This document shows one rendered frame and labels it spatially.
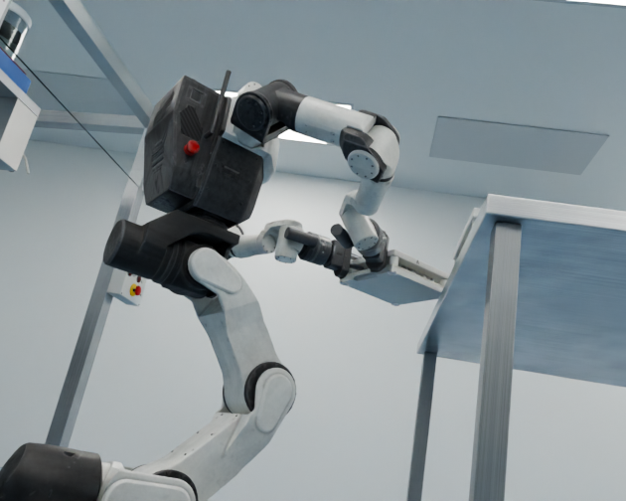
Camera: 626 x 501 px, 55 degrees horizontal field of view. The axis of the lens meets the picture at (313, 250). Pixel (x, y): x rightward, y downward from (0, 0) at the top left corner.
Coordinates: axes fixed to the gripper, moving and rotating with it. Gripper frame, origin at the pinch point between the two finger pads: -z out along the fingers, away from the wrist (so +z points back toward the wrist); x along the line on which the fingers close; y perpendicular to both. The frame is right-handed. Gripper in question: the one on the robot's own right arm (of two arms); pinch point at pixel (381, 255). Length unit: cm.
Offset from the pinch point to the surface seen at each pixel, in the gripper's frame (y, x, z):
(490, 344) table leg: 41, 40, 72
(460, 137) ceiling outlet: -28, -183, -234
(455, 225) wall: -44, -153, -328
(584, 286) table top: 54, 21, 42
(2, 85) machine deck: -105, -30, 58
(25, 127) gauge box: -107, -24, 45
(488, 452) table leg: 42, 55, 72
